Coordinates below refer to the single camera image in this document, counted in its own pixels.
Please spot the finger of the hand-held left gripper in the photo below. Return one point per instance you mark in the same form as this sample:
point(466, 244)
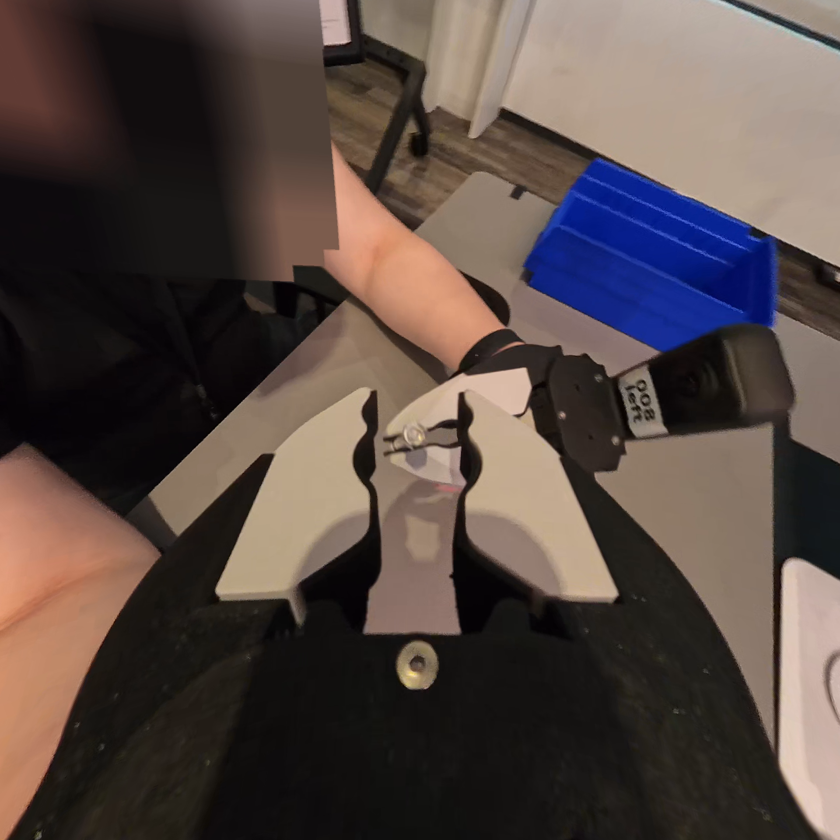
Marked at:
point(426, 463)
point(499, 387)

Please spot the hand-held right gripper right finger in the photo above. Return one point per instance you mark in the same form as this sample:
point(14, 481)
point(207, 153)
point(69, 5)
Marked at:
point(525, 525)

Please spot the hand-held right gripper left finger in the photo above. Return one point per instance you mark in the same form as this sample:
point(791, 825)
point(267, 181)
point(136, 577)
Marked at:
point(308, 512)

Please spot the silver hex nut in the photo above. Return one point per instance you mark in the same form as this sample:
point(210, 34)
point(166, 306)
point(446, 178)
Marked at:
point(413, 434)

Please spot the blue divided parts bin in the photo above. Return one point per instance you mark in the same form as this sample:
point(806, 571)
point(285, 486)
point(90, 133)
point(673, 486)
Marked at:
point(630, 275)

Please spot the person's left forearm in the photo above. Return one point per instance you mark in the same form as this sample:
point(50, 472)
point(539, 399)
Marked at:
point(407, 262)

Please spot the person's right forearm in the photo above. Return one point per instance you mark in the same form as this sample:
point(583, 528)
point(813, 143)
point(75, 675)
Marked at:
point(52, 590)

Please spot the person's black shirt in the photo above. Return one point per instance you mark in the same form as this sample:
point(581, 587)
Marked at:
point(98, 367)

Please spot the black stand leg with caster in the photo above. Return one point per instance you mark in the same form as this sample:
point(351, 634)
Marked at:
point(400, 111)

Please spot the white tray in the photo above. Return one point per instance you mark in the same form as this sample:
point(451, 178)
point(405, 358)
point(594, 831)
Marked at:
point(810, 656)

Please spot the white partition panel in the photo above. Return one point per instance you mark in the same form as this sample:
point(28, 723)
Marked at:
point(656, 98)

